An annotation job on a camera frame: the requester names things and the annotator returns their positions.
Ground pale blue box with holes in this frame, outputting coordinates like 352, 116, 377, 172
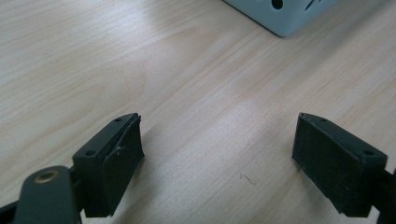
222, 0, 340, 38

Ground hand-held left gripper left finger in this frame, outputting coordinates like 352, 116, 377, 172
72, 112, 146, 218

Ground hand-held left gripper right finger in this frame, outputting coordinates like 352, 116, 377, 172
291, 112, 389, 218

